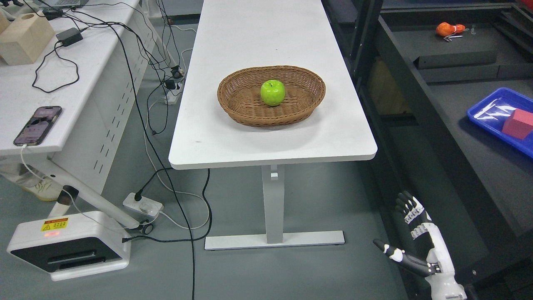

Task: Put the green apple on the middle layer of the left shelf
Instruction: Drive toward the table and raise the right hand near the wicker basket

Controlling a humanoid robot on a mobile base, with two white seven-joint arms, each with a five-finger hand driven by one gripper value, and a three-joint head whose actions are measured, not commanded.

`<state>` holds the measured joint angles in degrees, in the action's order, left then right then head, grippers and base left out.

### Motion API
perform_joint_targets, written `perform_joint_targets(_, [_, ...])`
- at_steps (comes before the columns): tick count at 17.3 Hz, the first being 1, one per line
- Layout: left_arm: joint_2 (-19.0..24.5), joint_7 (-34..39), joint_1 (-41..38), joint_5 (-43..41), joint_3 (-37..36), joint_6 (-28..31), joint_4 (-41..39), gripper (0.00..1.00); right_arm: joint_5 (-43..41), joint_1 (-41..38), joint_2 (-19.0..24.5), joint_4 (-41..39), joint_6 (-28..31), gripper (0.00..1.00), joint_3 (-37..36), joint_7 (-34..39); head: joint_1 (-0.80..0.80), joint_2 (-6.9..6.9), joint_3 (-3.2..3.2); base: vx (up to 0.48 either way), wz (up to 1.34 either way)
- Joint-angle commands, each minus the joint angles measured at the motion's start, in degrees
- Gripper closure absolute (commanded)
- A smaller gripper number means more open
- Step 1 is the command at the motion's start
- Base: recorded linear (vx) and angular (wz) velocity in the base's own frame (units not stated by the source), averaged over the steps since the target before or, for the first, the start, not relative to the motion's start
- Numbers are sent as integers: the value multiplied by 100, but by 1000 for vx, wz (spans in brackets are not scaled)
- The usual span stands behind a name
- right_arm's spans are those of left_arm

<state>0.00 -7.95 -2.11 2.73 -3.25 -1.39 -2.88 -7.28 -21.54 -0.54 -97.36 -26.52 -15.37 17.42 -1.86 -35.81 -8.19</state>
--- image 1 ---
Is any white table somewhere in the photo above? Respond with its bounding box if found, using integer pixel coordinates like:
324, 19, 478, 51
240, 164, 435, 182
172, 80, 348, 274
168, 0, 377, 250

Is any white power strip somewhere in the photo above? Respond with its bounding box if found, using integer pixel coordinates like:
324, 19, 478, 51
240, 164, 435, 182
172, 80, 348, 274
163, 80, 183, 105
122, 192, 164, 219

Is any white power strip far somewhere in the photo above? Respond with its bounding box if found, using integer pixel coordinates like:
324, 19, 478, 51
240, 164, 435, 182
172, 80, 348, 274
163, 80, 183, 105

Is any white robot base unit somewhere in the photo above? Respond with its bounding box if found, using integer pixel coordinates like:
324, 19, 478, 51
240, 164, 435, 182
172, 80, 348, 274
6, 211, 131, 281

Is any green apple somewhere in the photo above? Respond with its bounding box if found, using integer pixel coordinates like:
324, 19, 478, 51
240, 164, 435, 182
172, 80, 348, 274
260, 80, 286, 107

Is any white side desk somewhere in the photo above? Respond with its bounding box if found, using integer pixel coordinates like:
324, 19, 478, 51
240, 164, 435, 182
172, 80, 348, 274
1, 0, 162, 230

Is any wooden block with hole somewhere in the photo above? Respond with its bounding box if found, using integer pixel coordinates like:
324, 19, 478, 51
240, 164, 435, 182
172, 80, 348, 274
0, 13, 55, 66

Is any blue plastic tray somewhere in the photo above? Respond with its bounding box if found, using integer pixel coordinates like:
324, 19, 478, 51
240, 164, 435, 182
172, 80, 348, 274
466, 87, 533, 158

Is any brown wicker basket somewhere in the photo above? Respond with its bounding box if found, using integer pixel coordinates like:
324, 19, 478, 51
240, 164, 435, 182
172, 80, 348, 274
217, 66, 326, 127

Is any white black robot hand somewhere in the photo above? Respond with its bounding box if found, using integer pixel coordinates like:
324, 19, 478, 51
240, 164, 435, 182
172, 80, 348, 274
373, 190, 468, 300

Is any red block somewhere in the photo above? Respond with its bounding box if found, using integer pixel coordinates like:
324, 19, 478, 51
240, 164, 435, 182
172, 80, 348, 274
501, 108, 533, 139

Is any black metal shelf rack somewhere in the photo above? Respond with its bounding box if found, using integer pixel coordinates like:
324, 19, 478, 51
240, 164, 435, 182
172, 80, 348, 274
322, 0, 532, 300

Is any black power adapter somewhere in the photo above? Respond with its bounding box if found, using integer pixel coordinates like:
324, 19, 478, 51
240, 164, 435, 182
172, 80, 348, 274
56, 28, 83, 46

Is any white power strip near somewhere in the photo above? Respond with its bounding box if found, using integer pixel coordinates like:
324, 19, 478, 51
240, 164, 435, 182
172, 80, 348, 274
122, 192, 164, 219

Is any orange toy on shelf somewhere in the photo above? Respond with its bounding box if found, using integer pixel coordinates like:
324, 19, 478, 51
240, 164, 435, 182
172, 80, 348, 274
436, 22, 466, 42

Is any smartphone with pink screen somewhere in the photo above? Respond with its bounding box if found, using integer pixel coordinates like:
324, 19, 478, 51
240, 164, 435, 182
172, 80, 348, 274
13, 106, 62, 146

